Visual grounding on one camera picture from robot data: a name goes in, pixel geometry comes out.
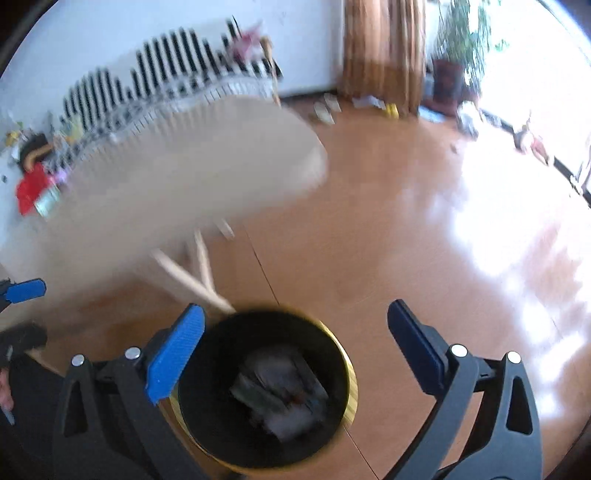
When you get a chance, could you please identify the black gold trash bin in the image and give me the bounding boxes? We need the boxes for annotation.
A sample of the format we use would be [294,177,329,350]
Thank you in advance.
[170,305,359,474]

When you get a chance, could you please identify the red plastic chair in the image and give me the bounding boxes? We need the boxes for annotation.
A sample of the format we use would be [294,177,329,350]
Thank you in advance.
[16,163,55,216]

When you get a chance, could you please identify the picture book on sofa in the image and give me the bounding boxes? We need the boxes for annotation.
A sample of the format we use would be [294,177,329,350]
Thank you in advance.
[60,113,85,145]

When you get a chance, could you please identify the black white striped sofa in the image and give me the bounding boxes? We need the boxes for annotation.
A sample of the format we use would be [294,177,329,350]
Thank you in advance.
[44,17,283,175]

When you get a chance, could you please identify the pink cartoon cushion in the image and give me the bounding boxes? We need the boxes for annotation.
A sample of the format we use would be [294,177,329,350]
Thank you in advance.
[228,21,271,63]

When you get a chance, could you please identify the yellow toy on floor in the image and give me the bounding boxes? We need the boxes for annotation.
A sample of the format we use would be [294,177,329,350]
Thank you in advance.
[385,104,400,119]

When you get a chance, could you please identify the slippers on floor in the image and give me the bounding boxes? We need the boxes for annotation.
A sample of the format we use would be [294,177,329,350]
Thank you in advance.
[314,93,342,125]

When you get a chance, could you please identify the potted plant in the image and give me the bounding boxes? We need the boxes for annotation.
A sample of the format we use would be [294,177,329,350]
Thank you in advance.
[432,0,507,116]

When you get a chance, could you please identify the brown curtain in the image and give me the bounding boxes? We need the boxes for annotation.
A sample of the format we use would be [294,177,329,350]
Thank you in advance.
[338,0,426,115]

